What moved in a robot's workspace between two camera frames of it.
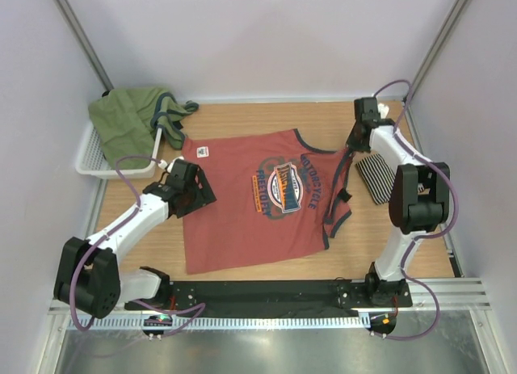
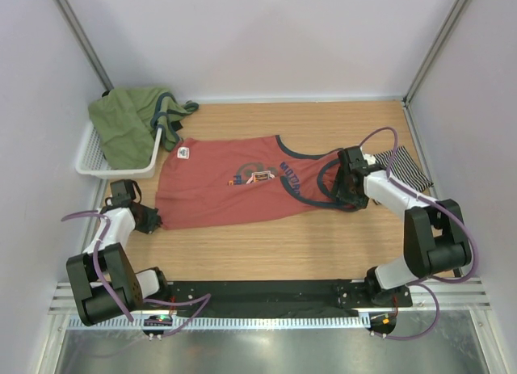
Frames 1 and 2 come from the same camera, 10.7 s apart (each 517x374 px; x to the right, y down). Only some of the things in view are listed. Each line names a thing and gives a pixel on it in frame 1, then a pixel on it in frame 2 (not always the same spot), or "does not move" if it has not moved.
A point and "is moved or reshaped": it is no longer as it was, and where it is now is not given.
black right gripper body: (354, 144) to (350, 196)
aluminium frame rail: (457, 296) does not move
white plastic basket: (91, 160) does not move
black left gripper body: (190, 191) to (148, 222)
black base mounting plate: (275, 296) does not move
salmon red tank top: (276, 197) is moved or reshaped
